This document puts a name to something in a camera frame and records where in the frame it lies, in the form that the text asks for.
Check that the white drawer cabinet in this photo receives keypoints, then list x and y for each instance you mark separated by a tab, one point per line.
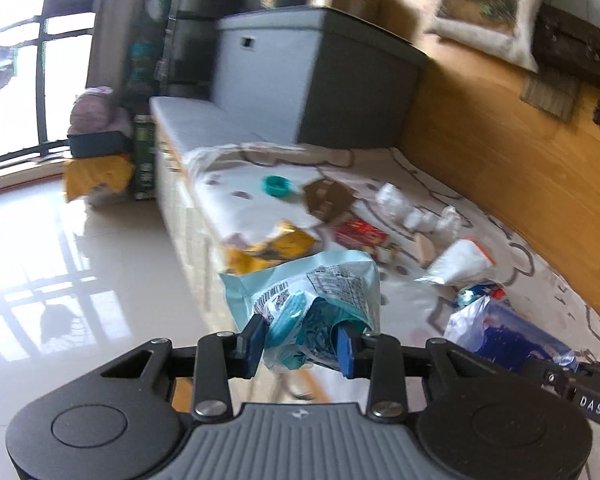
196	243

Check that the black balcony railing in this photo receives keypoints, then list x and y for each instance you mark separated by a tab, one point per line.
53	40

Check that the teal round lid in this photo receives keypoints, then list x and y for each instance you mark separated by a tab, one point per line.
276	186

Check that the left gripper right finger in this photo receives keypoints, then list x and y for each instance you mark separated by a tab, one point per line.
379	360

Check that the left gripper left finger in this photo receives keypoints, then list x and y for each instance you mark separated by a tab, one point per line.
221	357

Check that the green cardboard box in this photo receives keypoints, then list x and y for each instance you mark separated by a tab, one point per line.
143	184

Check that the patterned bed sheet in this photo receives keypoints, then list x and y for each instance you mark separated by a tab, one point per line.
227	182

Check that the decorative pillow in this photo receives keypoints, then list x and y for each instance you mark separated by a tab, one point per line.
501	28

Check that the grey storage box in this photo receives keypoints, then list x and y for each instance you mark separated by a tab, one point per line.
316	76

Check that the yellow cloth covered box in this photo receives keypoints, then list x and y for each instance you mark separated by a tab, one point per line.
100	181

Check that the red snack packet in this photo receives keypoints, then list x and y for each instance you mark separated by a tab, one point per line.
358	234

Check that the yellow snack bag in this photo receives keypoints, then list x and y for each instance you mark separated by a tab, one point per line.
285	243

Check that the brown cardboard piece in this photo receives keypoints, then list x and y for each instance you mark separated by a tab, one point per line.
326	199

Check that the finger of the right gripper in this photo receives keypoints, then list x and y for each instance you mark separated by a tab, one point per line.
580	387

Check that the blue Pepsi can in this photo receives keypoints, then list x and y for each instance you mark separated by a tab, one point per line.
484	322

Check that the crumpled white plastic bag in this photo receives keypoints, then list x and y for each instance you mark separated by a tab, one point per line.
445	227

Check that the light blue snack bag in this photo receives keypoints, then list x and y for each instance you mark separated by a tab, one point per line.
304	301

